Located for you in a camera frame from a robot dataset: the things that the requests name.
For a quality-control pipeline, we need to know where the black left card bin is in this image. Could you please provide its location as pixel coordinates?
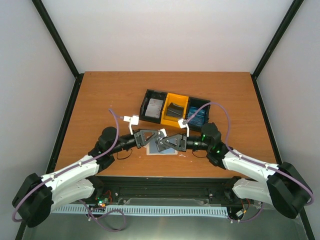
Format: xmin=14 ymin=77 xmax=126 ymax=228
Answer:
xmin=139 ymin=89 xmax=168 ymax=124

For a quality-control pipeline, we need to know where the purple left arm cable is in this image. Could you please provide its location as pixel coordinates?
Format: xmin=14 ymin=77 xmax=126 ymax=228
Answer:
xmin=11 ymin=108 xmax=127 ymax=231

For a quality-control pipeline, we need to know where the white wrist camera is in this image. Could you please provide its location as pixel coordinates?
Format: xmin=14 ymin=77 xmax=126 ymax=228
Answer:
xmin=122 ymin=114 xmax=140 ymax=135
xmin=177 ymin=118 xmax=190 ymax=137

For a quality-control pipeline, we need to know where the black frame post right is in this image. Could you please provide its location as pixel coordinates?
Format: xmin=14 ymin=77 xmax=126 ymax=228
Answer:
xmin=251 ymin=0 xmax=305 ymax=79

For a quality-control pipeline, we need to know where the black right card bin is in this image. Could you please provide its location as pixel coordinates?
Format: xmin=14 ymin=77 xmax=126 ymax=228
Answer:
xmin=185 ymin=97 xmax=210 ymax=132

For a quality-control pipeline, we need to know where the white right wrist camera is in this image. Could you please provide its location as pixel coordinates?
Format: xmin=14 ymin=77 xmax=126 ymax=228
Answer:
xmin=177 ymin=118 xmax=190 ymax=137

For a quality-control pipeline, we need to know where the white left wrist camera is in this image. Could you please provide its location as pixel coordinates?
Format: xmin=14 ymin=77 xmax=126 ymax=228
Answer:
xmin=122 ymin=114 xmax=140 ymax=135

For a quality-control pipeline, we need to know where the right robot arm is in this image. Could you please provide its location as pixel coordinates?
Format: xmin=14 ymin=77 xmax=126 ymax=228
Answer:
xmin=157 ymin=123 xmax=314 ymax=219

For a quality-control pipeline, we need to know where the white card stack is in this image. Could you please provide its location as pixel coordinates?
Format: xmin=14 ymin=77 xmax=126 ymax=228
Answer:
xmin=145 ymin=98 xmax=164 ymax=119

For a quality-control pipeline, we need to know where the black frame post left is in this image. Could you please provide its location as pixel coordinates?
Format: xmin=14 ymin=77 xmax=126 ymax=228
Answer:
xmin=31 ymin=0 xmax=85 ymax=79

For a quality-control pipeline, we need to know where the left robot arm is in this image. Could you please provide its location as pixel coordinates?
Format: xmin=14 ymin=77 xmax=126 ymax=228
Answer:
xmin=12 ymin=126 xmax=159 ymax=228

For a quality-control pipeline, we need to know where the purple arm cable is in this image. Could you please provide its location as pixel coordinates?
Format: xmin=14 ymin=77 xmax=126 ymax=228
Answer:
xmin=11 ymin=108 xmax=127 ymax=231
xmin=184 ymin=101 xmax=315 ymax=224

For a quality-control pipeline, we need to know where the black frame post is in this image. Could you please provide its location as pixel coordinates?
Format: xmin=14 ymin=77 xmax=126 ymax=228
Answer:
xmin=251 ymin=0 xmax=305 ymax=79
xmin=31 ymin=0 xmax=85 ymax=79

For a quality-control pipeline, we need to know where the black card bin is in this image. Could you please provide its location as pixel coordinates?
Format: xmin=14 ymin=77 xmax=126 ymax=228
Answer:
xmin=139 ymin=89 xmax=168 ymax=124
xmin=185 ymin=97 xmax=210 ymax=132

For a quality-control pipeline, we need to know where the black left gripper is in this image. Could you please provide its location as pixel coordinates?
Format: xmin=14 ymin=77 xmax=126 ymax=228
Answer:
xmin=110 ymin=128 xmax=158 ymax=154

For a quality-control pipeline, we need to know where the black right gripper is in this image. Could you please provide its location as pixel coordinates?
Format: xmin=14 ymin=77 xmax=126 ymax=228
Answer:
xmin=162 ymin=132 xmax=211 ymax=152

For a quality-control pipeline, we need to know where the blue card stack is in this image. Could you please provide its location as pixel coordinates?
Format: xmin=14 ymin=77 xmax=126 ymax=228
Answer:
xmin=187 ymin=106 xmax=206 ymax=127

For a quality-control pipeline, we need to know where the yellow middle card bin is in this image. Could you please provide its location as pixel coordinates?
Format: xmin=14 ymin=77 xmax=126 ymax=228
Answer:
xmin=160 ymin=92 xmax=189 ymax=128

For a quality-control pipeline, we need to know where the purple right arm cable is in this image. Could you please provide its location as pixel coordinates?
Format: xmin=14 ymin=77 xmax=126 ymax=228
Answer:
xmin=184 ymin=101 xmax=315 ymax=224

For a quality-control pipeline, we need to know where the light blue cable duct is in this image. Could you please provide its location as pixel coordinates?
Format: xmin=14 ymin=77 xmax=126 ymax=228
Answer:
xmin=54 ymin=204 xmax=228 ymax=218

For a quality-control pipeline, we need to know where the black card stack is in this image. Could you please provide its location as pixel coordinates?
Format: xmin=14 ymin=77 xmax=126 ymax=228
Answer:
xmin=165 ymin=102 xmax=184 ymax=119

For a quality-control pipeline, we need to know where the beige card holder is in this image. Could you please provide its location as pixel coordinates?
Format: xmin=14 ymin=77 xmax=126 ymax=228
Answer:
xmin=145 ymin=139 xmax=179 ymax=156

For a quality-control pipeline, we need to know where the black front frame rail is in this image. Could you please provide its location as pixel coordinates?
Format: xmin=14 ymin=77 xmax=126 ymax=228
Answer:
xmin=32 ymin=176 xmax=300 ymax=208

